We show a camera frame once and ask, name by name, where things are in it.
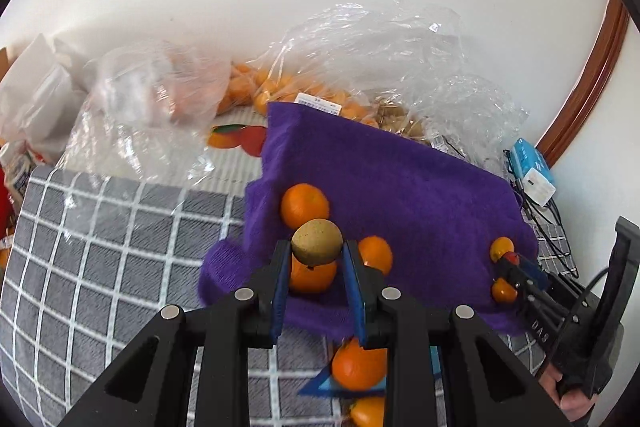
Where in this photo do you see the blue paper sheet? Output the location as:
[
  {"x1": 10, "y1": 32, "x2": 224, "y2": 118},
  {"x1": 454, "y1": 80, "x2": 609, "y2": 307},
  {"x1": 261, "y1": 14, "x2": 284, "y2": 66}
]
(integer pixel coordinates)
[{"x1": 298, "y1": 347, "x2": 443, "y2": 397}]

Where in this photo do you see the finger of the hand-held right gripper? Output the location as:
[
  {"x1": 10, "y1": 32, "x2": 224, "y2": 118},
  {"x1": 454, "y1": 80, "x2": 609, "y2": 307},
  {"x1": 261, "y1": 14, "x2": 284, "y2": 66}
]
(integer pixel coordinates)
[
  {"x1": 492, "y1": 262, "x2": 566, "y2": 343},
  {"x1": 515, "y1": 254, "x2": 583, "y2": 313}
]

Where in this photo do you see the small kumquat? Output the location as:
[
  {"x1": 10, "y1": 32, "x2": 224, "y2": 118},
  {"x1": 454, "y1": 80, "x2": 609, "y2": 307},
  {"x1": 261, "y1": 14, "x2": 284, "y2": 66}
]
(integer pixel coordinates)
[
  {"x1": 491, "y1": 278, "x2": 518, "y2": 305},
  {"x1": 490, "y1": 237, "x2": 516, "y2": 263}
]

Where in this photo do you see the red box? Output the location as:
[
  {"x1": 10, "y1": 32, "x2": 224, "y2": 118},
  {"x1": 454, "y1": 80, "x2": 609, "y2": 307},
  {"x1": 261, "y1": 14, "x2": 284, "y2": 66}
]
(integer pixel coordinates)
[{"x1": 0, "y1": 167, "x2": 18, "y2": 233}]

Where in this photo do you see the white plastic bag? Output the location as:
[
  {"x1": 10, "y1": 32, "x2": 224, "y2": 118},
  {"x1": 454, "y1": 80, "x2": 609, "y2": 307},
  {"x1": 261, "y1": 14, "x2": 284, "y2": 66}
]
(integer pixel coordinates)
[{"x1": 0, "y1": 34, "x2": 91, "y2": 158}]

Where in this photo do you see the purple towel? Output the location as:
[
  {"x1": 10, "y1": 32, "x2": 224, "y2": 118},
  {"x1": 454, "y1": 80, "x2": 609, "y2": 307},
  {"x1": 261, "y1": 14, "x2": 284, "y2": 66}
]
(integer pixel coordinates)
[{"x1": 197, "y1": 102, "x2": 540, "y2": 343}]

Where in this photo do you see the pile of tan nuts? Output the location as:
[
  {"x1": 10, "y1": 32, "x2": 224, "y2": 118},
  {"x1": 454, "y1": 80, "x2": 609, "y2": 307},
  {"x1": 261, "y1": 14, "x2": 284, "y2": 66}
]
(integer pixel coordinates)
[{"x1": 374, "y1": 101, "x2": 433, "y2": 144}]

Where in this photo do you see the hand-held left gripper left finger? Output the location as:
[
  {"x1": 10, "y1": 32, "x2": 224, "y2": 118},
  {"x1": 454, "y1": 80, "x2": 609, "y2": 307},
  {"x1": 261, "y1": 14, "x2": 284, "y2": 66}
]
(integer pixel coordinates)
[{"x1": 57, "y1": 239, "x2": 293, "y2": 427}]

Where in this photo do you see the large orange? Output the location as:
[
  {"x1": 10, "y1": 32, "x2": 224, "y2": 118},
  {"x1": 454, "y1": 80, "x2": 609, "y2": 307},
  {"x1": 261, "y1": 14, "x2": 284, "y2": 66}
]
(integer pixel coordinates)
[{"x1": 288, "y1": 256, "x2": 338, "y2": 295}]

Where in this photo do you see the mandarin orange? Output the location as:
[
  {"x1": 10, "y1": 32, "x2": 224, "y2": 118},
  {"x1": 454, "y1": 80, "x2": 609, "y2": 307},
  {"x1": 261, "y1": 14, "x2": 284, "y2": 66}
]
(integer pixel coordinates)
[
  {"x1": 331, "y1": 337, "x2": 388, "y2": 392},
  {"x1": 280, "y1": 183, "x2": 331, "y2": 229},
  {"x1": 358, "y1": 236, "x2": 394, "y2": 277},
  {"x1": 349, "y1": 397, "x2": 387, "y2": 427}
]

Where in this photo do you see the grey checked blanket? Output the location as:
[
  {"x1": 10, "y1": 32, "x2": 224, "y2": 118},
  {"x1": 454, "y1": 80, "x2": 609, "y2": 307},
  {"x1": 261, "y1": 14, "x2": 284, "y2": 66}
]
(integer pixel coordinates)
[{"x1": 0, "y1": 166, "x2": 551, "y2": 427}]

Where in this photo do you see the person's right hand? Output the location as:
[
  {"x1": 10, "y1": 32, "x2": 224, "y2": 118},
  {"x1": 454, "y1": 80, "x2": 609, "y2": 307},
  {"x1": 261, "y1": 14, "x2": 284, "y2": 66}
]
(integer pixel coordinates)
[{"x1": 541, "y1": 364, "x2": 596, "y2": 423}]

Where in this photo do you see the yellowish round fruit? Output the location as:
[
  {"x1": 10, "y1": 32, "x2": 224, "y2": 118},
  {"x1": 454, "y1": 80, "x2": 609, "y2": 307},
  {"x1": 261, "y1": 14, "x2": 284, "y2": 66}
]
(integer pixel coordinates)
[{"x1": 291, "y1": 218, "x2": 345, "y2": 265}]

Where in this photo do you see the pile of kumquats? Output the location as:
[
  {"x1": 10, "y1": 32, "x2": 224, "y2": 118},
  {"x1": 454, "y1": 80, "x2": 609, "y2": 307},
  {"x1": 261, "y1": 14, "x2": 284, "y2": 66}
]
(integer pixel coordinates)
[{"x1": 220, "y1": 61, "x2": 383, "y2": 128}]

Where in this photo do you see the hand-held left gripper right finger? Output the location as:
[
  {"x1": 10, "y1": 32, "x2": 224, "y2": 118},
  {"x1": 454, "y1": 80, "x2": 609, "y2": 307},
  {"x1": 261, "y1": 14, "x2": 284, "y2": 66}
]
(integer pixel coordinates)
[{"x1": 341, "y1": 239, "x2": 573, "y2": 427}]

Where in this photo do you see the brown wooden frame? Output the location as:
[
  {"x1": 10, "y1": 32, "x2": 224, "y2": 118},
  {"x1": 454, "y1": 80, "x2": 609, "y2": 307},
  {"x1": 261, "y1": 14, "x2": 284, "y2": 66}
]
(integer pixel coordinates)
[{"x1": 535, "y1": 0, "x2": 631, "y2": 162}]

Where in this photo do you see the blue and white box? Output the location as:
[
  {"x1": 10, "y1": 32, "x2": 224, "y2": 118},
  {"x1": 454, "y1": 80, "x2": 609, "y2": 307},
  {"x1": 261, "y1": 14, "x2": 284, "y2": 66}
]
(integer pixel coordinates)
[{"x1": 510, "y1": 138, "x2": 557, "y2": 208}]

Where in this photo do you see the large crinkled clear plastic bag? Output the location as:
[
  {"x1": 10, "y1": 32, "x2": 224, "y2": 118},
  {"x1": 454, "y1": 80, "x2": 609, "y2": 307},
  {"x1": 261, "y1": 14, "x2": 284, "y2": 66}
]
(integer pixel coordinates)
[{"x1": 250, "y1": 0, "x2": 531, "y2": 168}]

